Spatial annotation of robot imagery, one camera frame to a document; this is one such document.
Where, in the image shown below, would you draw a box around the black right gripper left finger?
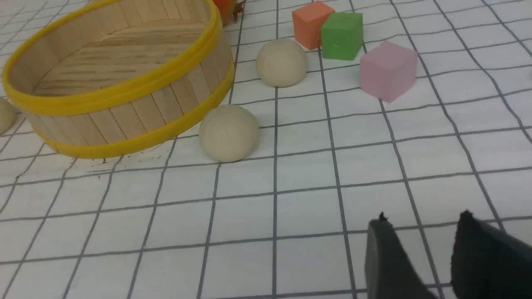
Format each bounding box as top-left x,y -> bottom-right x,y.
365,212 -> 436,299

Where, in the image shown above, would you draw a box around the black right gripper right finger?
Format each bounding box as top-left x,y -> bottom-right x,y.
451,210 -> 532,299

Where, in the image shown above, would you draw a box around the cream bun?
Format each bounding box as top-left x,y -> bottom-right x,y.
255,39 -> 308,88
198,105 -> 260,163
0,97 -> 17,134

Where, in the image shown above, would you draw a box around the bamboo steamer tray yellow rims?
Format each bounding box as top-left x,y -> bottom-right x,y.
2,0 -> 234,159

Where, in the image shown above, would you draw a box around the white grid tablecloth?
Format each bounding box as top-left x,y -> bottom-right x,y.
1,0 -> 532,299

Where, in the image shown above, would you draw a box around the pink foam cube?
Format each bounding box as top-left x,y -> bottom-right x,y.
360,40 -> 418,103

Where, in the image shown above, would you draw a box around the green foam cube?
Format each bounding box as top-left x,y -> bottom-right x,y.
321,12 -> 363,61

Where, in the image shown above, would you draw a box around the orange foam cube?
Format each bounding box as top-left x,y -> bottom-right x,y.
291,1 -> 335,50

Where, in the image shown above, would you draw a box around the red plastic tomato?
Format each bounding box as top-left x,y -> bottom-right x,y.
213,0 -> 246,26

